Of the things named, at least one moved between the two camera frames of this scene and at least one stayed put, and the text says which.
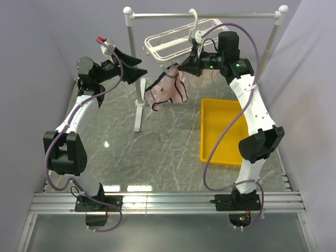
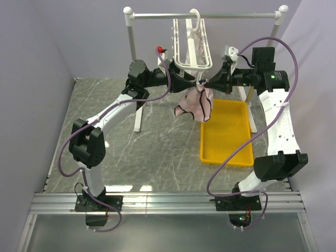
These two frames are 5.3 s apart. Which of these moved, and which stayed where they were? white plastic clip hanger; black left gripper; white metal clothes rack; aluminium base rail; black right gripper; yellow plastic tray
Moved: white plastic clip hanger; black left gripper; black right gripper
Stayed: white metal clothes rack; aluminium base rail; yellow plastic tray
